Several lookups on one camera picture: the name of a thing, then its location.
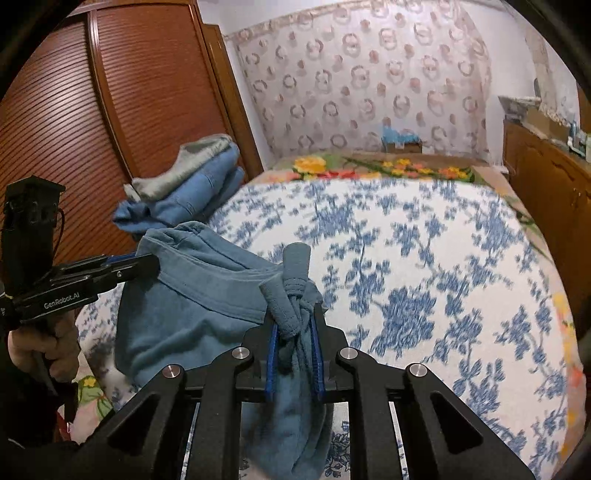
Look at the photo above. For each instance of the brown louvered wardrobe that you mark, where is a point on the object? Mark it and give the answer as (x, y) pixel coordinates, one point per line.
(115, 92)

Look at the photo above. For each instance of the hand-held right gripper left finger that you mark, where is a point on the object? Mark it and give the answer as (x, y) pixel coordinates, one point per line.
(272, 360)

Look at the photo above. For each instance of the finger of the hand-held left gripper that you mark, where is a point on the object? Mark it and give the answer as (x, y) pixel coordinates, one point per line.
(122, 258)
(138, 270)

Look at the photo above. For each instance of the blue plastic bag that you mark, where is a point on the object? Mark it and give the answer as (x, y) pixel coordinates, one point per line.
(397, 134)

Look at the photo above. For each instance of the cream lace curtain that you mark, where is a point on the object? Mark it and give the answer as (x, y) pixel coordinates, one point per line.
(540, 69)

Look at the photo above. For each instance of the open cardboard box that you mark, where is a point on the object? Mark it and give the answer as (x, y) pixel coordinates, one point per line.
(547, 122)

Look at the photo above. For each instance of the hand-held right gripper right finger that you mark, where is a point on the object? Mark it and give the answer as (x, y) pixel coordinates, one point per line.
(317, 360)

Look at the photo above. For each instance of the wooden sideboard cabinet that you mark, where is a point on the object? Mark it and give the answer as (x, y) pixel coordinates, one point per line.
(545, 184)

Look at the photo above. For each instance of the person's left hand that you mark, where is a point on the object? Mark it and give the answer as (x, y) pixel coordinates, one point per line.
(27, 355)

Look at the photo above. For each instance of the folded blue jeans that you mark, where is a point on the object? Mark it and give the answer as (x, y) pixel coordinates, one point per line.
(194, 194)

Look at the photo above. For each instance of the folded grey-green pants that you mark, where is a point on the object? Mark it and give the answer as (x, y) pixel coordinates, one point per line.
(184, 170)

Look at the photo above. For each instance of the teal pants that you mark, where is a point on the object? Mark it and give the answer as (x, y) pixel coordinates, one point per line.
(194, 314)

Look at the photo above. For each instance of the cluster of toiletry bottles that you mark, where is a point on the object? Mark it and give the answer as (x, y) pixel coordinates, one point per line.
(579, 138)

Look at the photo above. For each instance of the woven basket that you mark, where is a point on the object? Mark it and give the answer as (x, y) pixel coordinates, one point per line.
(519, 104)

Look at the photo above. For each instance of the bed with floral cover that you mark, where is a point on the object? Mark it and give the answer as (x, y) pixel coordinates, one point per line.
(318, 166)

